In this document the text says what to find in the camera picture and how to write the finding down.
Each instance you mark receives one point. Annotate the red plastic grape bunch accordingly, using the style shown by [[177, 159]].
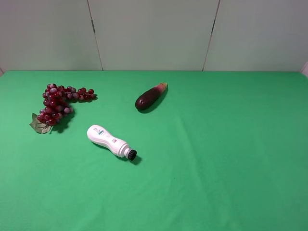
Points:
[[56, 102]]

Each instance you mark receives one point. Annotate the purple toy eggplant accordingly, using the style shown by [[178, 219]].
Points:
[[148, 100]]

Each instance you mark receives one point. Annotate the white bottle black cap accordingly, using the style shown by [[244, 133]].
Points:
[[102, 137]]

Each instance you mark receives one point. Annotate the green table cloth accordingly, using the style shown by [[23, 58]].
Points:
[[221, 151]]

